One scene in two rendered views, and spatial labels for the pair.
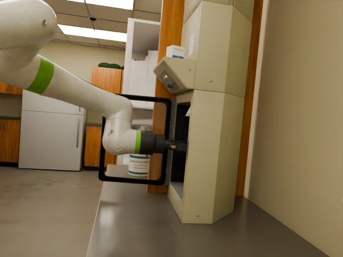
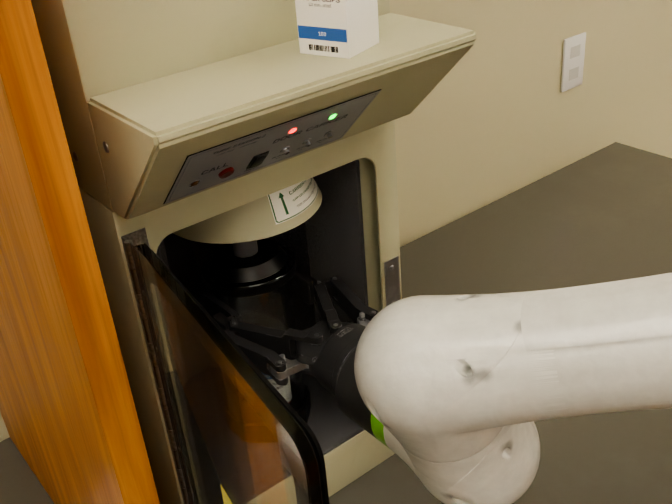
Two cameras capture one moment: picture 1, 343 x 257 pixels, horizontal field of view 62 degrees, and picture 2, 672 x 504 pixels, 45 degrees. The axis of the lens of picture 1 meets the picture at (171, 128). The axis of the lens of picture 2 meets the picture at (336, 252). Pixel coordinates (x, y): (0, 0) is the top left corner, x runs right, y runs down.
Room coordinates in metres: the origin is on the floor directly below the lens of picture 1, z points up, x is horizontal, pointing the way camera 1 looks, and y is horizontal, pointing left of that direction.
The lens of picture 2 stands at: (1.39, 0.62, 1.70)
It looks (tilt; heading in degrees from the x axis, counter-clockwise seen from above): 30 degrees down; 244
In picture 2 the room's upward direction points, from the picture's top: 5 degrees counter-clockwise
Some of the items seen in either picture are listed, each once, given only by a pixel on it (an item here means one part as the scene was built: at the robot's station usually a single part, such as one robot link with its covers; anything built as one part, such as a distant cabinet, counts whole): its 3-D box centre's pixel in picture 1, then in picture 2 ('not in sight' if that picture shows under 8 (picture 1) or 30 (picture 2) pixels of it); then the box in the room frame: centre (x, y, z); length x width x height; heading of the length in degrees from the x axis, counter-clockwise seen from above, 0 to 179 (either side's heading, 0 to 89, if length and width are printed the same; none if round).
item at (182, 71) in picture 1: (170, 78); (299, 119); (1.12, 0.02, 1.46); 0.32 x 0.11 x 0.10; 10
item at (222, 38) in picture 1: (212, 116); (213, 196); (1.16, -0.16, 1.33); 0.32 x 0.25 x 0.77; 10
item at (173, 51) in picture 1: (174, 55); (337, 12); (1.08, 0.01, 1.54); 0.05 x 0.05 x 0.06; 29
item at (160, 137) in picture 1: (166, 144); (338, 352); (1.11, 0.02, 1.20); 0.09 x 0.08 x 0.07; 100
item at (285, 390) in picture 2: not in sight; (260, 339); (1.14, -0.14, 1.13); 0.11 x 0.11 x 0.21
